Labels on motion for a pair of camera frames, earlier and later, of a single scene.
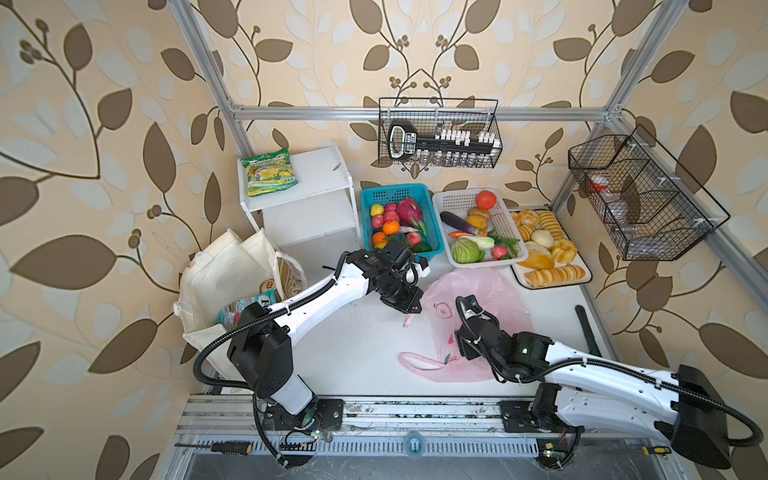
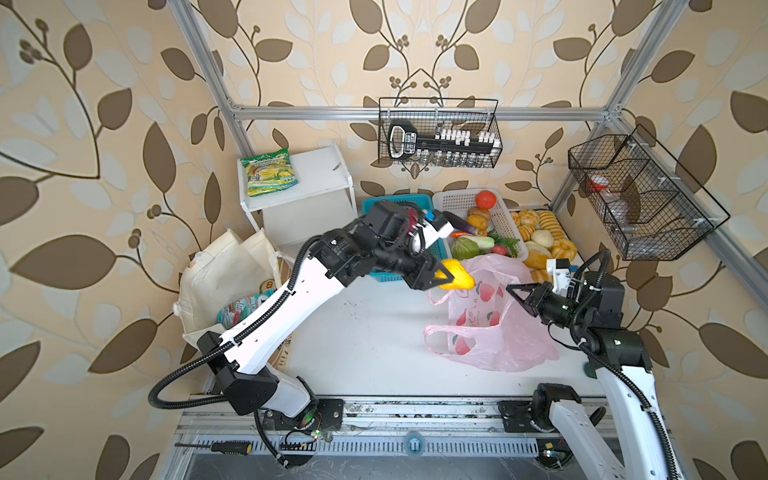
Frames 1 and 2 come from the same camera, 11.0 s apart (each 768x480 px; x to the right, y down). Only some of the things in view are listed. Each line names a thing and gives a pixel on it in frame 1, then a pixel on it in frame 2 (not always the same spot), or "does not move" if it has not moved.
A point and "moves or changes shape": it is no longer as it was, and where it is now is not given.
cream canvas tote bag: x=225 y=273 does not move
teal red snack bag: x=231 y=314 does not move
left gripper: x=409 y=304 → x=421 y=277
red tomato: x=486 y=199 does not move
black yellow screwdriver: x=234 y=448 does not move
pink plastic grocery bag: x=497 y=293 moves or changes shape
